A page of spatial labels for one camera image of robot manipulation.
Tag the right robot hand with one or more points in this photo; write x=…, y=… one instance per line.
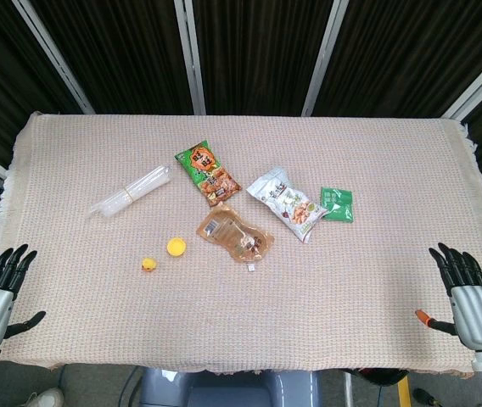
x=476, y=309

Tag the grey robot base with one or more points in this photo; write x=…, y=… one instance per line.
x=232, y=388

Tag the small yellow toy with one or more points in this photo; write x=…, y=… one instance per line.
x=149, y=265

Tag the yellow bottle cap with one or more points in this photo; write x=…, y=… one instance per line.
x=177, y=247

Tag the white shoe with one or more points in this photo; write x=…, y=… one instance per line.
x=46, y=397

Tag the small green packet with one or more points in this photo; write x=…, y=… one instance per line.
x=337, y=205

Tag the clear plastic cup stack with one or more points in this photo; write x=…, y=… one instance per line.
x=130, y=193

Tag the white snack bag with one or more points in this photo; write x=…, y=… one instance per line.
x=285, y=203

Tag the beige woven tablecloth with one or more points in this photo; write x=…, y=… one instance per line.
x=241, y=305

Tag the brown transparent snack pouch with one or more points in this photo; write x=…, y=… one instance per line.
x=232, y=235

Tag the green orange snack bag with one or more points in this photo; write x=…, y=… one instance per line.
x=208, y=176

